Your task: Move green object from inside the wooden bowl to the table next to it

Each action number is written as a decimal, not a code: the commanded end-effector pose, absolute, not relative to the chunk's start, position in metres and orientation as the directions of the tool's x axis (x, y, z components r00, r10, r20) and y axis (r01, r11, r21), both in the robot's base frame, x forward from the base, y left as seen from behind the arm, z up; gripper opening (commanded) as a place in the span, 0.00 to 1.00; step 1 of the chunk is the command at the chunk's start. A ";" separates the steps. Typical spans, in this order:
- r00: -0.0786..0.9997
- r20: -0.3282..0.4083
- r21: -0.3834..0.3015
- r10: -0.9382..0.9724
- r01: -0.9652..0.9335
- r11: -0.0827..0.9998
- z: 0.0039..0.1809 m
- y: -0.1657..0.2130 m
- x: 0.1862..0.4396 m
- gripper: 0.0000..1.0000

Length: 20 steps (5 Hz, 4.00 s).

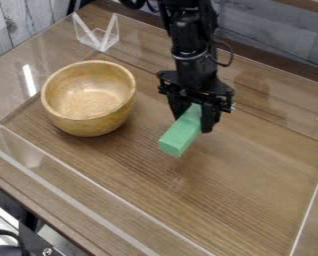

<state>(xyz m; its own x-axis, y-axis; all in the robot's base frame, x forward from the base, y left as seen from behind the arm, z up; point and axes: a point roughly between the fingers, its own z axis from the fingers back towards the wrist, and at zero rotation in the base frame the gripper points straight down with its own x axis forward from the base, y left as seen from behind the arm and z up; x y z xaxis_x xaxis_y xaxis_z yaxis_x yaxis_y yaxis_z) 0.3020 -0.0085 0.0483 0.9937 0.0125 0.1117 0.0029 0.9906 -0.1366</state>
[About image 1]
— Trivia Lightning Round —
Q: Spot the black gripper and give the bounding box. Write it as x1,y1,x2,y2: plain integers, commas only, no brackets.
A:
156,50,235,133

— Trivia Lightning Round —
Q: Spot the green rectangular block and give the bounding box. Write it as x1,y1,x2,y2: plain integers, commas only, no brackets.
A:
159,104,202,157

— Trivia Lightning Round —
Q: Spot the wooden bowl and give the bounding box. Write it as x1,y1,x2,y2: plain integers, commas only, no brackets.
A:
40,60,136,137

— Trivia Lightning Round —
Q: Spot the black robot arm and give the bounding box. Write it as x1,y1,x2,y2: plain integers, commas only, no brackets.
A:
119,0,235,133

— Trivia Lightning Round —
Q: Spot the clear acrylic corner bracket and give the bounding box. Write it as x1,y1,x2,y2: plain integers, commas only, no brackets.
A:
72,12,119,52

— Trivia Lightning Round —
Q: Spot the black metal bracket with bolt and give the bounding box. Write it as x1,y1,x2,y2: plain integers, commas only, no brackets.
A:
19,223,56,256

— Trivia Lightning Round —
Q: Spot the black cable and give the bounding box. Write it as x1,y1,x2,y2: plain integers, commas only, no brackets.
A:
0,229,30,256

